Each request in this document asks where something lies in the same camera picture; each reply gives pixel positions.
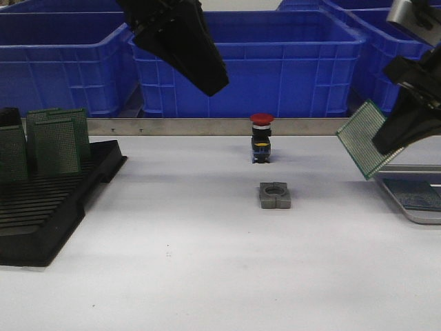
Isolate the right blue plastic crate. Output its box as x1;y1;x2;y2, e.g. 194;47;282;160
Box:
346;9;430;116

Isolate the left blue plastic crate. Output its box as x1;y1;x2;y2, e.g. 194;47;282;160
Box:
1;12;139;117

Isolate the far left blue crate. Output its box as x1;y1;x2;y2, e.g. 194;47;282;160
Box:
1;1;126;28

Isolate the rear right green circuit board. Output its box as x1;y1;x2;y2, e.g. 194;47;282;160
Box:
46;108;91;161

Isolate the left edge green circuit board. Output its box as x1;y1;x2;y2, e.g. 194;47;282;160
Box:
1;126;28;183

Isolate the black slotted board rack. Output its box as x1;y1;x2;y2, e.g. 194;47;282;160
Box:
0;107;128;268

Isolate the far right blue crate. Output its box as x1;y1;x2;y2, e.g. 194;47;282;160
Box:
277;0;393;11

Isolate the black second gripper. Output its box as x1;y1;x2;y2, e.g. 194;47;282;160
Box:
372;46;440;154

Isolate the green perforated circuit board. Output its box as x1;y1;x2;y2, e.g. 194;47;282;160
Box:
383;179;440;211
34;119;81;177
336;99;404;181

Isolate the blue plastic crate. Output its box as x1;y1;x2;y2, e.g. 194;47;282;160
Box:
133;10;365;118
346;9;430;116
1;12;139;117

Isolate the metal table edge rail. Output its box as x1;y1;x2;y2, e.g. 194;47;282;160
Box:
88;118;348;136

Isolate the rear left green circuit board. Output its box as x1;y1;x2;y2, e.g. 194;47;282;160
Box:
26;108;61;140

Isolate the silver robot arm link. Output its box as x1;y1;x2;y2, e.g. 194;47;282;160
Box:
387;1;440;47

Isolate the grey square metal block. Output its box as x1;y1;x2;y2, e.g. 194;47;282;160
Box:
259;182;291;209

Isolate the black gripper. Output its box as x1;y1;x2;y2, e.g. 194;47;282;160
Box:
116;0;229;97

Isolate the centre blue plastic crate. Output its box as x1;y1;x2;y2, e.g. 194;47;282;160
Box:
133;10;365;118

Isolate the red emergency stop button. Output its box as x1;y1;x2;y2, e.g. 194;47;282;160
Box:
250;113;274;163

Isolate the silver metal tray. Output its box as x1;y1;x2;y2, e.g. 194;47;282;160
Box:
374;165;440;225

